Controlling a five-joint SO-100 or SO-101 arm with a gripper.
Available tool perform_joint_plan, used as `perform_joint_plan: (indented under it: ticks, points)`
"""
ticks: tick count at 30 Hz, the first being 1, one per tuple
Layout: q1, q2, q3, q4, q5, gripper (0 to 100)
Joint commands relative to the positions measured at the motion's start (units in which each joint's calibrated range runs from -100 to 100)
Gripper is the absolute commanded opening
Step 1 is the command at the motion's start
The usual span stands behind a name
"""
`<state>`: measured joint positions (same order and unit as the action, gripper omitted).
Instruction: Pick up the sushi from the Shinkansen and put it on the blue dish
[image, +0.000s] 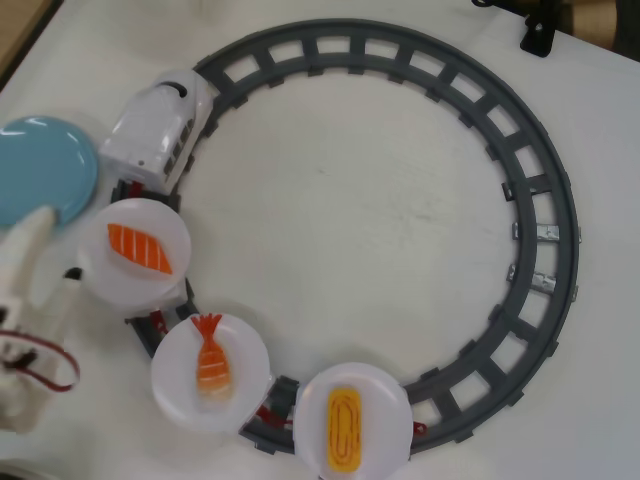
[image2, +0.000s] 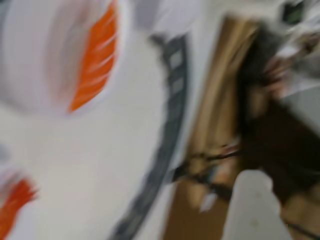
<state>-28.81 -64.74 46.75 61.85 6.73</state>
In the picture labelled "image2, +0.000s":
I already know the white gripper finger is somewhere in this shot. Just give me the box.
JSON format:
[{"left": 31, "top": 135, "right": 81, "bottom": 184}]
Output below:
[{"left": 222, "top": 169, "right": 292, "bottom": 240}]

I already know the salmon nigiri sushi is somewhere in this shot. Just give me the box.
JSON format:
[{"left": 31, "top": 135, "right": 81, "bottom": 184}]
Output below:
[
  {"left": 0, "top": 174, "right": 40, "bottom": 237},
  {"left": 44, "top": 1, "right": 119, "bottom": 114}
]

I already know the dark brown bulky object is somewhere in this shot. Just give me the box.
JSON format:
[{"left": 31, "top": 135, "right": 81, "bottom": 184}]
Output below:
[{"left": 236, "top": 23, "right": 320, "bottom": 203}]

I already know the light brown wooden board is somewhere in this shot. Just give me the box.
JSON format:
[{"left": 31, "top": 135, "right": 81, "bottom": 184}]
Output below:
[{"left": 162, "top": 14, "right": 262, "bottom": 240}]

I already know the thin black cable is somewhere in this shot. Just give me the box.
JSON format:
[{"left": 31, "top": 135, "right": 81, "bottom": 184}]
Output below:
[{"left": 183, "top": 143, "right": 245, "bottom": 176}]

